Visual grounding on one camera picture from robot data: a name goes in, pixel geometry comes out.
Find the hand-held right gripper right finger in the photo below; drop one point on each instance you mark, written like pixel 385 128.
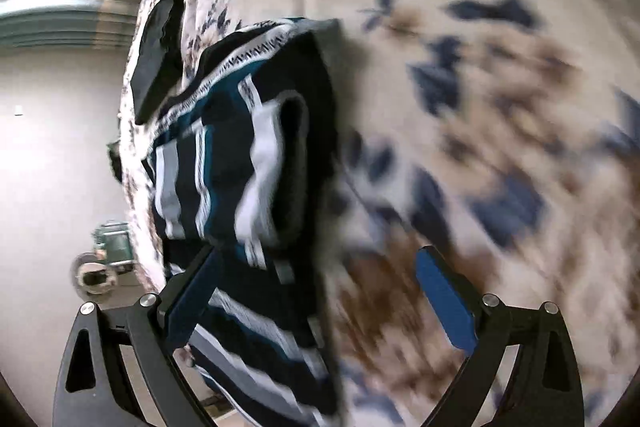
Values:
pixel 442 302

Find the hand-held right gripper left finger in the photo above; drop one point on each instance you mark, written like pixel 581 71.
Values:
pixel 192 302

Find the striped dark garment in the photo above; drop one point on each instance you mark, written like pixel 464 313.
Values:
pixel 225 147

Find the green storage box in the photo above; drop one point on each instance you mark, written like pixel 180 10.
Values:
pixel 117 244

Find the round white object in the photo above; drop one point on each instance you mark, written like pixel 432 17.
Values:
pixel 92 274

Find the floral bed sheet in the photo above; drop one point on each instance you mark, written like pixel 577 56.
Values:
pixel 450 57

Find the dark cloth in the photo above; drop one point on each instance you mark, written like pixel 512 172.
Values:
pixel 155 57

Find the grey-blue curtain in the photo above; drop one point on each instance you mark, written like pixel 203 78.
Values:
pixel 65 24

